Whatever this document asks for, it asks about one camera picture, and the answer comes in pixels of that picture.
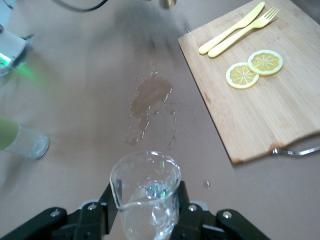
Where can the steel double jigger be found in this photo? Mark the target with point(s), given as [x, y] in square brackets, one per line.
[168, 3]

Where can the yellow lemon slice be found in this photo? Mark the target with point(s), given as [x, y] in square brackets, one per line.
[266, 62]
[238, 76]

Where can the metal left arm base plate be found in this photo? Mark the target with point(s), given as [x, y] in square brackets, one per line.
[15, 50]

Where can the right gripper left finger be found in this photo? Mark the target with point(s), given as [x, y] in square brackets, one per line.
[95, 220]

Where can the green sleeved glass bottle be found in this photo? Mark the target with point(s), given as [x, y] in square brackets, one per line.
[25, 142]

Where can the small clear glass beaker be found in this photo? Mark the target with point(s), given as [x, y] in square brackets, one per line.
[150, 215]

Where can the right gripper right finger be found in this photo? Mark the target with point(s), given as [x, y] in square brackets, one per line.
[200, 222]

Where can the yellow plastic knife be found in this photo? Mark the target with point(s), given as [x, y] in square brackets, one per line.
[225, 32]

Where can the brown paper table cover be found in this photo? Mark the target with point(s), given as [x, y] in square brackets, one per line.
[75, 100]

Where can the brown liquid puddle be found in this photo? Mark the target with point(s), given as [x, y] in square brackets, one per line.
[150, 92]

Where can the yellow plastic fork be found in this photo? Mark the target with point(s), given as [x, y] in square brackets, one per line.
[237, 37]

